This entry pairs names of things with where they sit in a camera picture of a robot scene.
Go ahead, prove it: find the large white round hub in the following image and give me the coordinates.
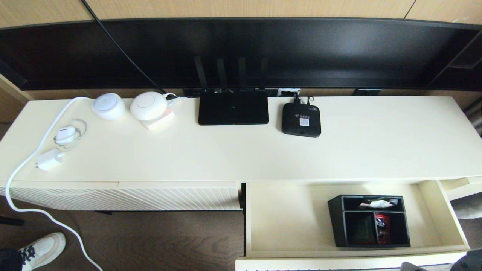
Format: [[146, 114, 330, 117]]
[[130, 91, 168, 121]]

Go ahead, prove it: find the black organizer box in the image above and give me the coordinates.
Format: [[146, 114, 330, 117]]
[[328, 195, 411, 248]]

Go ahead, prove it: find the black wall cable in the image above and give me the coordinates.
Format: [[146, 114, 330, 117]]
[[81, 0, 168, 95]]

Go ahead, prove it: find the cream drawer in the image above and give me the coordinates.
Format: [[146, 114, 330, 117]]
[[235, 180, 471, 271]]

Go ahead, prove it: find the black flat television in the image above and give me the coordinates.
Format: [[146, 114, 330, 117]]
[[0, 17, 482, 92]]

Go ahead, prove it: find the small white oval charger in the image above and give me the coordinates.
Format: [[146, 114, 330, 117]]
[[56, 126, 78, 145]]

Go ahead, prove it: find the white plug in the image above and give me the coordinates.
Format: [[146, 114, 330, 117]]
[[165, 93, 187, 106]]

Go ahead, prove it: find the thick white power cable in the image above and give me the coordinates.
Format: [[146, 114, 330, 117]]
[[5, 97, 104, 271]]

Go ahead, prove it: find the small white dome speaker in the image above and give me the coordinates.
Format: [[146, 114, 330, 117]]
[[92, 93, 127, 121]]

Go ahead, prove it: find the grey curtain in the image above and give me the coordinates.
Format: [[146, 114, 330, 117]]
[[462, 99, 482, 136]]

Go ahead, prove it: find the cream ribbed cabinet panel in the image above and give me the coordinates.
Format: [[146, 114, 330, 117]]
[[118, 181, 240, 211]]

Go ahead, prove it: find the white sneaker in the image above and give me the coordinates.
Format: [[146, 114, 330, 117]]
[[18, 232, 66, 271]]

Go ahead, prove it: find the black router with antennas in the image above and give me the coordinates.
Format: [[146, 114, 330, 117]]
[[194, 56, 270, 126]]

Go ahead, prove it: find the white black flat packet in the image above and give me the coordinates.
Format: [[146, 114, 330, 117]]
[[358, 199, 399, 210]]

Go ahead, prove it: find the green white sachet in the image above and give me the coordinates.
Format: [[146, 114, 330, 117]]
[[352, 218, 375, 242]]

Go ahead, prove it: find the grey fuzzy slipper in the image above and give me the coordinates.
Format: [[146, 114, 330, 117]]
[[450, 192, 482, 219]]

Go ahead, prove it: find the black set-top box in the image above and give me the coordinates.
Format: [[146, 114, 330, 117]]
[[282, 103, 322, 138]]

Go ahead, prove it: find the white cube power strip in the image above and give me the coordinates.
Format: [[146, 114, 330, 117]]
[[143, 107, 176, 131]]

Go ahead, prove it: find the white charger adapter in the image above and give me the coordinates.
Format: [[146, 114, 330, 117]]
[[36, 148, 65, 171]]

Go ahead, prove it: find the white ribbed cabinet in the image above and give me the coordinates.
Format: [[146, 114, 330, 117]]
[[0, 96, 482, 215]]

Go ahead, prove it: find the dark trouser leg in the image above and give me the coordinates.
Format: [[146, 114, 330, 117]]
[[0, 248, 22, 271]]

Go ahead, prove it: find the red Nescafe sachet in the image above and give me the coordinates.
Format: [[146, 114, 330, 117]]
[[375, 213, 389, 241]]

